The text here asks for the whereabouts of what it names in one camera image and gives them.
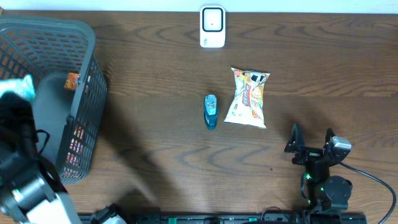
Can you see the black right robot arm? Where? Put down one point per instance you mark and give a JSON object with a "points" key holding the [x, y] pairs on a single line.
{"points": [[327, 194]]}

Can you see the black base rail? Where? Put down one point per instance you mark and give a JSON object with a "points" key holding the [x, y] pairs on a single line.
{"points": [[113, 214]]}

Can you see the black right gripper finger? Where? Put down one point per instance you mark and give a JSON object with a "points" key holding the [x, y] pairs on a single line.
{"points": [[296, 141], [329, 137]]}

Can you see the blue liquid bottle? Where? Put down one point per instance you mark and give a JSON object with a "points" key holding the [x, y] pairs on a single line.
{"points": [[210, 111]]}

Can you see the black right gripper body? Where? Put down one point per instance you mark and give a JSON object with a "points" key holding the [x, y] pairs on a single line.
{"points": [[308, 155]]}

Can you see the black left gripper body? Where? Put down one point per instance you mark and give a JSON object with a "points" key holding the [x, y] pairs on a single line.
{"points": [[13, 120]]}

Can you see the dark grey plastic basket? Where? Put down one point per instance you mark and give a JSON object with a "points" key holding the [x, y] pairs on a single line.
{"points": [[49, 49]]}

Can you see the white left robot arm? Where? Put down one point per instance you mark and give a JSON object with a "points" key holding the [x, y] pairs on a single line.
{"points": [[60, 210]]}

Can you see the teal white wipes pack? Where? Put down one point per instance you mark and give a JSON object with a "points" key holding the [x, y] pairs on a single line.
{"points": [[23, 87]]}

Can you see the white barcode scanner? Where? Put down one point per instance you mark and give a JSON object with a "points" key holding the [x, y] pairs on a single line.
{"points": [[212, 26]]}

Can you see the small orange snack packet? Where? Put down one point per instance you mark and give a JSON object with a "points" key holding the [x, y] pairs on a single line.
{"points": [[72, 81]]}

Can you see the yellow snack bag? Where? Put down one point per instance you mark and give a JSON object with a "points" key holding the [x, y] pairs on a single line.
{"points": [[247, 105]]}

